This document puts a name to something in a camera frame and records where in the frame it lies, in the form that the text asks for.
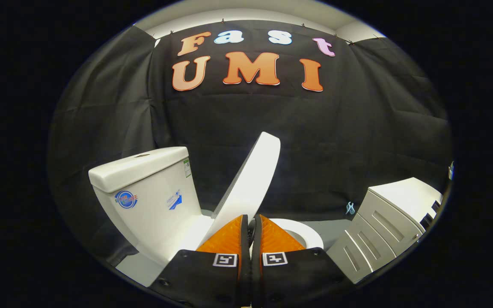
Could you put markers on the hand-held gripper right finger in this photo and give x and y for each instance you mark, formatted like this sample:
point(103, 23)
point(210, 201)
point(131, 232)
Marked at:
point(256, 256)

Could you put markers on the black backdrop cloth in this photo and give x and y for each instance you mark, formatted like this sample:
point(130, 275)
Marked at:
point(293, 141)

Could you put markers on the white toilet lid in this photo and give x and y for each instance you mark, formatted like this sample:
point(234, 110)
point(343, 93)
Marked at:
point(250, 184)

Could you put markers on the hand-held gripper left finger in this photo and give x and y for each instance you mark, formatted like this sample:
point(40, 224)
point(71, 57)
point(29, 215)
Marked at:
point(245, 256)

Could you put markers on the white toilet seat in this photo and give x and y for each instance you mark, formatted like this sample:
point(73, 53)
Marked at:
point(310, 233)

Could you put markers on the white ceramic toilet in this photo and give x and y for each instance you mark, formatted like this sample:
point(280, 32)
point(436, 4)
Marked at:
point(152, 184)

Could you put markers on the white drawer cabinet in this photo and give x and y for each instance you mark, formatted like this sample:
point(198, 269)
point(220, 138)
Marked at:
point(379, 231)

